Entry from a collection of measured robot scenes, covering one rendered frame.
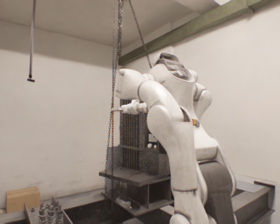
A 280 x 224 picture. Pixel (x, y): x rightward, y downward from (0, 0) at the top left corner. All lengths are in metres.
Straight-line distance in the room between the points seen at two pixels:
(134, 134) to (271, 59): 1.58
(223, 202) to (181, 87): 0.45
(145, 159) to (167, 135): 1.14
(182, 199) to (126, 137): 1.30
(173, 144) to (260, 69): 1.98
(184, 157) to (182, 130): 0.07
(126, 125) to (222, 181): 1.16
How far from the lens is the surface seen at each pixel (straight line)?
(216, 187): 0.73
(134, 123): 1.66
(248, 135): 2.38
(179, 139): 0.48
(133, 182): 1.41
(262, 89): 2.34
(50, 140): 3.59
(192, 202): 0.51
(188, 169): 0.49
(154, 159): 1.56
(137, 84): 0.64
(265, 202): 2.42
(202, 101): 1.02
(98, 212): 1.88
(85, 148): 3.78
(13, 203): 3.34
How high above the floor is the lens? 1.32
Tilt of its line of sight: 3 degrees up
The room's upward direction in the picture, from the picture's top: straight up
